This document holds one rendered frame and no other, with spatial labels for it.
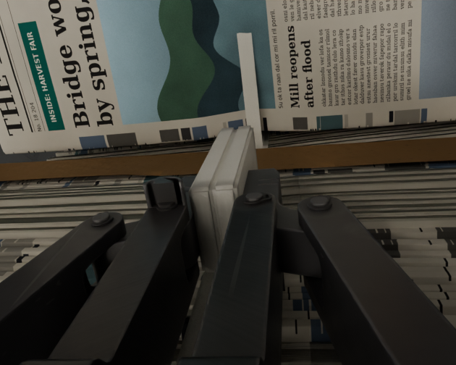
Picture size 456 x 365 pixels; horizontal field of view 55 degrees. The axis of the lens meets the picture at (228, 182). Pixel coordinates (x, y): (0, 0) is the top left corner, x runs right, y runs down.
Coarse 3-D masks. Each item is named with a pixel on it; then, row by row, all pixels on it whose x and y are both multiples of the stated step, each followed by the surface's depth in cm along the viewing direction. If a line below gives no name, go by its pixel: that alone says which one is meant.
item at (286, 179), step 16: (288, 176) 24; (288, 192) 21; (288, 288) 15; (304, 288) 15; (192, 304) 15; (288, 304) 14; (304, 304) 14; (288, 320) 13; (304, 320) 13; (288, 336) 13; (304, 336) 13; (176, 352) 13; (288, 352) 13; (304, 352) 13
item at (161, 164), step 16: (64, 160) 31; (80, 160) 30; (96, 160) 30; (112, 160) 29; (128, 160) 29; (144, 160) 29; (160, 160) 28; (176, 160) 28; (192, 160) 28; (0, 176) 28; (16, 176) 28; (32, 176) 27; (48, 176) 27; (64, 176) 27; (80, 176) 26
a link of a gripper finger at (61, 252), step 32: (96, 224) 12; (64, 256) 11; (96, 256) 12; (0, 288) 10; (32, 288) 10; (64, 288) 10; (0, 320) 9; (32, 320) 10; (64, 320) 10; (0, 352) 9; (32, 352) 10
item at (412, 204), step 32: (320, 192) 21; (352, 192) 21; (384, 192) 20; (416, 192) 20; (448, 192) 20; (384, 224) 18; (416, 224) 17; (448, 224) 17; (416, 256) 16; (448, 256) 16; (448, 288) 14; (320, 320) 13; (448, 320) 12; (320, 352) 12
